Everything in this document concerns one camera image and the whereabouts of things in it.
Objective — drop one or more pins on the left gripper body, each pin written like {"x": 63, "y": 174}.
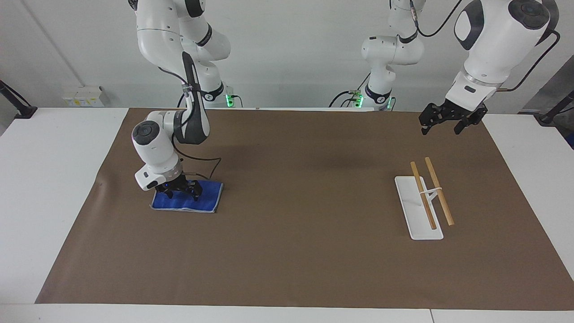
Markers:
{"x": 464, "y": 112}

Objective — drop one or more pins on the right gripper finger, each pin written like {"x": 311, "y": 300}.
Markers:
{"x": 195, "y": 190}
{"x": 165, "y": 194}

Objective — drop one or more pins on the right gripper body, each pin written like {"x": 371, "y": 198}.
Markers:
{"x": 172, "y": 183}

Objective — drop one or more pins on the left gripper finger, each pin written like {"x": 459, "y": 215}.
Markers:
{"x": 431, "y": 115}
{"x": 470, "y": 123}

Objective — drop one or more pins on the blue towel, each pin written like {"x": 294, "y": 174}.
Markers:
{"x": 208, "y": 197}

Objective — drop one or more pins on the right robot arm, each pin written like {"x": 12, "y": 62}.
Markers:
{"x": 154, "y": 152}

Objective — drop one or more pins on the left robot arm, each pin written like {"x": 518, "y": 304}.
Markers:
{"x": 497, "y": 40}

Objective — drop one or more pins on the black stand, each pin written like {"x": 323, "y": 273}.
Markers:
{"x": 558, "y": 107}
{"x": 18, "y": 105}

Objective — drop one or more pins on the white rack with wooden rods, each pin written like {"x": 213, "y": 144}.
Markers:
{"x": 415, "y": 211}

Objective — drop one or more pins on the white wall socket box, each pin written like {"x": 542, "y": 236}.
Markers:
{"x": 83, "y": 96}

